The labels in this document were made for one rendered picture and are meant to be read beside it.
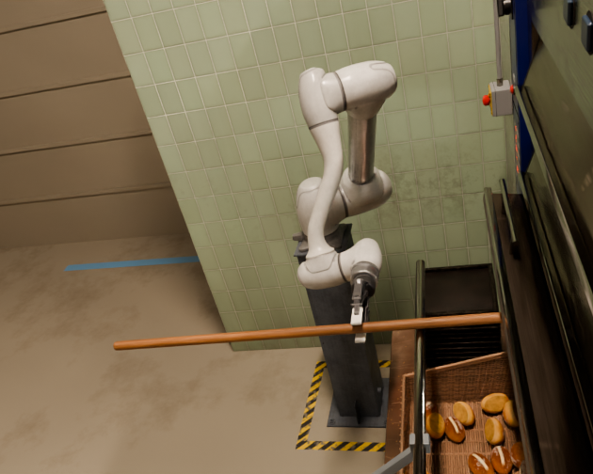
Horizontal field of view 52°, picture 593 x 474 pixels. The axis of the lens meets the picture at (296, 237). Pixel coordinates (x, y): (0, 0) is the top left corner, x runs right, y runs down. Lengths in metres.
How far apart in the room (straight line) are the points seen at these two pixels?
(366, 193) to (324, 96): 0.57
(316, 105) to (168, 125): 1.18
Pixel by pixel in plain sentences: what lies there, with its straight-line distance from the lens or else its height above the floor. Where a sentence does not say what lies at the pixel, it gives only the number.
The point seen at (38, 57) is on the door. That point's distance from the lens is 4.99.
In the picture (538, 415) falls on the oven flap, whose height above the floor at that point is 1.41.
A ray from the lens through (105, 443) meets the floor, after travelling 3.59.
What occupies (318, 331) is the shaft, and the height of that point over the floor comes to 1.20.
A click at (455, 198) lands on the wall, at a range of 2.96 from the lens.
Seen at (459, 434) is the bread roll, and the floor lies 0.63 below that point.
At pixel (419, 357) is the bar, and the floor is 1.17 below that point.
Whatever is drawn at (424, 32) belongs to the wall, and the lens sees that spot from 2.66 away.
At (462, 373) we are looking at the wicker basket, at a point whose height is 0.73.
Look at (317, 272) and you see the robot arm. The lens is 2.04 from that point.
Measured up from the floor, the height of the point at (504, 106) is 1.45.
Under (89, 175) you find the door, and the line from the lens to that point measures 5.23.
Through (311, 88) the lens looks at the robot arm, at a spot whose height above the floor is 1.75.
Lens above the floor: 2.36
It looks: 31 degrees down
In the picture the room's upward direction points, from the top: 15 degrees counter-clockwise
